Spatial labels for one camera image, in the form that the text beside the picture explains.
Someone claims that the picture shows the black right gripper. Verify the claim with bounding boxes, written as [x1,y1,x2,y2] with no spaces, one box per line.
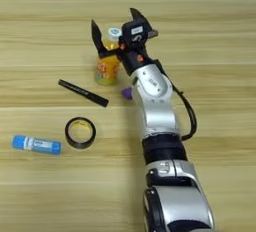
[90,7,164,77]

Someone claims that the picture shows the orange juice bottle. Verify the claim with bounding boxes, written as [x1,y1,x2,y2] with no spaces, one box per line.
[95,26,123,87]

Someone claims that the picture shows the black tape roll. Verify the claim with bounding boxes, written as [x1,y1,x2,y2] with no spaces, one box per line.
[64,116,97,150]

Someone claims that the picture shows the black marker pen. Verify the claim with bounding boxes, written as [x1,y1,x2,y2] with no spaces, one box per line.
[57,78,110,108]

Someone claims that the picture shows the blue glue stick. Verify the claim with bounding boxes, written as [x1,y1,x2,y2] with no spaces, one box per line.
[11,134,63,156]

